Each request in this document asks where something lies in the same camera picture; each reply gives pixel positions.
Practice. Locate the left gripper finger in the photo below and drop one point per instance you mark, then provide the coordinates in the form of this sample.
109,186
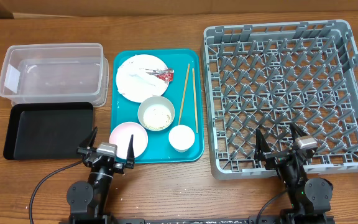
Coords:
130,152
88,143

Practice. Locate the right wooden chopstick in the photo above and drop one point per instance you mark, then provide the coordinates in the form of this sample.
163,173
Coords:
195,99

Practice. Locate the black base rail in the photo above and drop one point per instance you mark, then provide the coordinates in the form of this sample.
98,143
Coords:
250,220

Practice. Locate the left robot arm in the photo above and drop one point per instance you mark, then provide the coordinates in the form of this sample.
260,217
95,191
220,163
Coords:
87,199

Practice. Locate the small pink plate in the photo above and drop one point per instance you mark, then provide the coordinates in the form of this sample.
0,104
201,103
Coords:
121,136

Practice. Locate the teal plastic serving tray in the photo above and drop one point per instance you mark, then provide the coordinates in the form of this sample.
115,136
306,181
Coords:
159,149

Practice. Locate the grey dishwasher rack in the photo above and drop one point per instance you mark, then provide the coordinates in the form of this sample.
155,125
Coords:
267,76

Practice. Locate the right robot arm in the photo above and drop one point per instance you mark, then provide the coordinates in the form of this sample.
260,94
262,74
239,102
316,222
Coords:
310,198

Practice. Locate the white napkin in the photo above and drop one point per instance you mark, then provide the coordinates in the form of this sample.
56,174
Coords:
131,73

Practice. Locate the red foil snack wrapper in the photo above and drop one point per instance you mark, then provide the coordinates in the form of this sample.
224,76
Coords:
165,75

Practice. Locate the black rectangular tray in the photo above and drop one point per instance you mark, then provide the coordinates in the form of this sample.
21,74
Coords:
47,130

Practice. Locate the grey bowl with rice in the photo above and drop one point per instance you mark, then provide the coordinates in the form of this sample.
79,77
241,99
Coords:
156,113

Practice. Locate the small white cup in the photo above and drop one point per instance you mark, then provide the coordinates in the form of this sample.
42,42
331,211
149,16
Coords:
181,138

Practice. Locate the large white plate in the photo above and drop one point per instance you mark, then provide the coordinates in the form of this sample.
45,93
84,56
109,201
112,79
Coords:
138,92

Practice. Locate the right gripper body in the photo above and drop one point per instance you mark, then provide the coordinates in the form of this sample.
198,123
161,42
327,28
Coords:
293,170

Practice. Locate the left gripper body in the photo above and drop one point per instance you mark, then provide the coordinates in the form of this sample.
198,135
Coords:
119,167

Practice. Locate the clear plastic waste bin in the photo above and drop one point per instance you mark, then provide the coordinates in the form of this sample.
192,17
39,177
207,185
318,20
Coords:
55,73

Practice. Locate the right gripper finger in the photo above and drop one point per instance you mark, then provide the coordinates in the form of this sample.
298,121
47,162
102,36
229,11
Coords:
296,132
261,144

